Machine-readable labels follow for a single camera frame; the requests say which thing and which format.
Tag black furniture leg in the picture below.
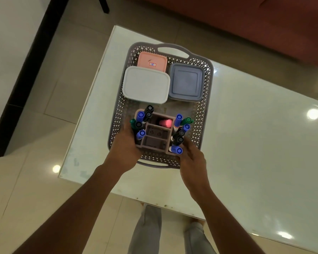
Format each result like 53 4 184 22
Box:
98 0 110 14

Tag pink lidded plastic container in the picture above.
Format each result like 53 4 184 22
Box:
137 51 168 74

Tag blue-grey lidded plastic container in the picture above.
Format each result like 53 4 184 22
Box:
168 63 205 102

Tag person's left hand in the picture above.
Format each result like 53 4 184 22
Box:
103 121 143 178

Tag red-brown sofa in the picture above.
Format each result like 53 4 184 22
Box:
138 0 318 69

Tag person's right forearm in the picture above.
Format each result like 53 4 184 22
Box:
187 182 266 254

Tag pinkish grey desk organizer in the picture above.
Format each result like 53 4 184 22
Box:
135 109 184 156

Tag person's grey trousers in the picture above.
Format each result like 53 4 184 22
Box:
127 204 217 254

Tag white lidded plastic container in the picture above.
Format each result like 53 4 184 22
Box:
122 66 171 104

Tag person's left forearm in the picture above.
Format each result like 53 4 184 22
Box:
13 163 128 254

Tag grey perforated plastic basket tray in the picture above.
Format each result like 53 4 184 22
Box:
107 42 214 170

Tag person's right hand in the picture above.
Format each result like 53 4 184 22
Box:
179 138 211 196

